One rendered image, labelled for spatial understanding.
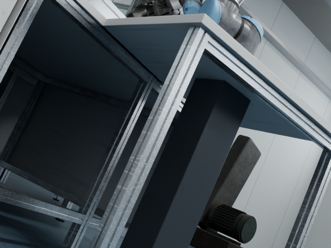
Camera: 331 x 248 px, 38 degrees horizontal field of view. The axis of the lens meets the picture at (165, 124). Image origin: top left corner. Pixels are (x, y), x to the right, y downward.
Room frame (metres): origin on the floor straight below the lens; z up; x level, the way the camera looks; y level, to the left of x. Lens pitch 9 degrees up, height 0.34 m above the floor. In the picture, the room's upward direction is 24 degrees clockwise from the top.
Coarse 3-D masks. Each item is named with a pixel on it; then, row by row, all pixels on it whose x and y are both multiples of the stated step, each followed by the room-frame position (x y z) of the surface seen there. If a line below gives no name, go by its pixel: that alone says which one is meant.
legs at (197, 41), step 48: (192, 48) 1.27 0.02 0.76; (192, 96) 1.75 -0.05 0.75; (240, 96) 1.71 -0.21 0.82; (144, 144) 1.27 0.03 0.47; (192, 144) 1.66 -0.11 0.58; (144, 192) 1.77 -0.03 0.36; (192, 192) 1.69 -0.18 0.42; (96, 240) 1.29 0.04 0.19; (144, 240) 1.68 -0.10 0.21; (288, 240) 1.81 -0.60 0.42
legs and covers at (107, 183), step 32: (32, 0) 1.40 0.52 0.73; (64, 0) 1.50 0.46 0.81; (0, 32) 1.40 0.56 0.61; (96, 32) 1.66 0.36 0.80; (0, 64) 1.40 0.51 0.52; (128, 64) 1.86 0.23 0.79; (32, 96) 3.34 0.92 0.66; (64, 96) 3.25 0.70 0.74; (96, 96) 3.05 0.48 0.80; (32, 128) 3.32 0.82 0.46; (64, 128) 3.18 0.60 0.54; (96, 128) 3.06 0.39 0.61; (128, 128) 2.01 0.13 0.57; (0, 160) 3.31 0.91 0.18; (32, 160) 3.25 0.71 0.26; (64, 160) 3.12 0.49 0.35; (96, 160) 3.00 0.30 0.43; (128, 160) 2.88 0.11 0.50; (0, 192) 1.60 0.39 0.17; (64, 192) 3.00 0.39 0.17; (96, 192) 2.00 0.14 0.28; (96, 224) 2.09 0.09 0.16; (128, 224) 2.73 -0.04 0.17
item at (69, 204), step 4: (4, 168) 3.38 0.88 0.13; (4, 172) 3.37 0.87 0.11; (8, 172) 3.40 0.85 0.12; (0, 176) 3.38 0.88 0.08; (4, 176) 3.39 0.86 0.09; (0, 180) 3.37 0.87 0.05; (4, 180) 3.40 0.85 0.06; (64, 200) 3.07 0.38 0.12; (64, 204) 3.06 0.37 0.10; (68, 204) 3.06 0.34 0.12; (72, 204) 3.09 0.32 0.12; (68, 208) 3.07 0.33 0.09; (60, 220) 3.05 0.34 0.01; (64, 220) 3.08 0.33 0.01
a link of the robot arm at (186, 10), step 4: (184, 0) 1.95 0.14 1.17; (188, 0) 1.93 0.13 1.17; (192, 0) 1.92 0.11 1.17; (196, 0) 1.93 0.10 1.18; (184, 4) 1.94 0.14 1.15; (188, 4) 1.91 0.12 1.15; (192, 4) 1.91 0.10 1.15; (196, 4) 1.91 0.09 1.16; (200, 4) 1.94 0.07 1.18; (184, 8) 1.93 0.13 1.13; (188, 8) 1.91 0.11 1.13; (192, 8) 1.91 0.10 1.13; (196, 8) 1.91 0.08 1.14; (184, 12) 1.93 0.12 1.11; (188, 12) 1.92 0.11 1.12; (192, 12) 1.92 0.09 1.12; (196, 12) 1.92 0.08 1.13
